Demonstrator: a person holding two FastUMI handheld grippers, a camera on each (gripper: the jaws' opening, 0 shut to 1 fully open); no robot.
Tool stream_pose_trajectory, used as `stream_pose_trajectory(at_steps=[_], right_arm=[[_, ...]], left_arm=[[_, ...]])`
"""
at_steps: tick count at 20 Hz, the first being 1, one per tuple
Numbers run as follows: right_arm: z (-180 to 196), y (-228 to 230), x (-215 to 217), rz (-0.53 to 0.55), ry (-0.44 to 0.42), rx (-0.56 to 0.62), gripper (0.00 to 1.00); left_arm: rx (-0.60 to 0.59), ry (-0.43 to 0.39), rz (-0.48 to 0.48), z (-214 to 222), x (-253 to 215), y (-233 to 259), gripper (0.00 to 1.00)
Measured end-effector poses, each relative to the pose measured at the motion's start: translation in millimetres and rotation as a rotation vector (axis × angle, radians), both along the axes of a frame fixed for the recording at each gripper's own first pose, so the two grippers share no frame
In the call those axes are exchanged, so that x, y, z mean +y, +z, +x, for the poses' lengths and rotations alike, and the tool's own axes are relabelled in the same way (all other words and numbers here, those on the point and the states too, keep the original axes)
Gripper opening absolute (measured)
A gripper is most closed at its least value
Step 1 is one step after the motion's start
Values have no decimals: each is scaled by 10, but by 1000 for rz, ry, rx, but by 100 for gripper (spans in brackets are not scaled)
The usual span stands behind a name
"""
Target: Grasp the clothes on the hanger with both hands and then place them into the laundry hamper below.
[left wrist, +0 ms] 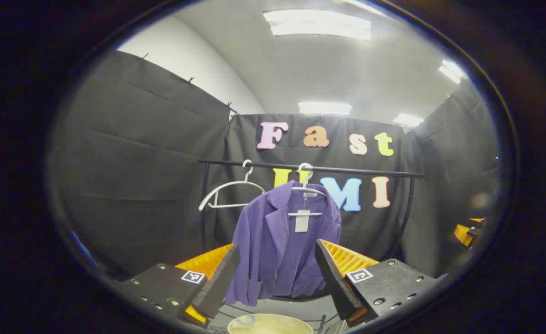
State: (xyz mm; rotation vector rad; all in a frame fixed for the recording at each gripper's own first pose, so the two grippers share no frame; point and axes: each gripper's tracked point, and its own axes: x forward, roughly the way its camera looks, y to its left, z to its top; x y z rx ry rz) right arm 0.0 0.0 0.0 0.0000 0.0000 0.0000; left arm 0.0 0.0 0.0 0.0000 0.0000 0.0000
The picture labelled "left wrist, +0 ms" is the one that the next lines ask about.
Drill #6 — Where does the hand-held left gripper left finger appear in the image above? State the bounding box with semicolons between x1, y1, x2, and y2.
115;244;241;329

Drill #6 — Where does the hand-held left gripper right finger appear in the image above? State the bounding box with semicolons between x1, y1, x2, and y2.
315;239;449;328

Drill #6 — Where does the purple ribbed jacket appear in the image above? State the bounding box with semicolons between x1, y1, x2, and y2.
224;181;342;307

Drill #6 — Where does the white plastic clothes hanger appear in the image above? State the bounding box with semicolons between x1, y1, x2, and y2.
288;162;328;217
199;160;266;212

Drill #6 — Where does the black metal clothes rack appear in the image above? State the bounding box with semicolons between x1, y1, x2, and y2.
199;159;426;334

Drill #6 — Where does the black backdrop cloth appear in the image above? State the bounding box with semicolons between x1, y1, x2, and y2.
48;50;501;279

